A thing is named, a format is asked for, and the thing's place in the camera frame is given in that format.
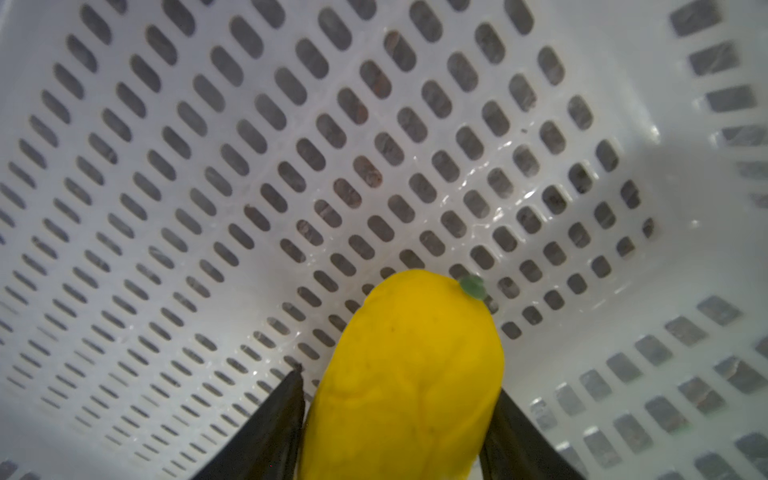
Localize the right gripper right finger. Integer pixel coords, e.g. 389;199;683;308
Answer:
479;389;584;480

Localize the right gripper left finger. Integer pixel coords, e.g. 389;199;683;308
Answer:
194;369;305;479

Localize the yellow toy banana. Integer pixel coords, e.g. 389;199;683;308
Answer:
296;269;505;479

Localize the white plastic perforated basket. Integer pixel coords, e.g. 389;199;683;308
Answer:
1;1;767;479

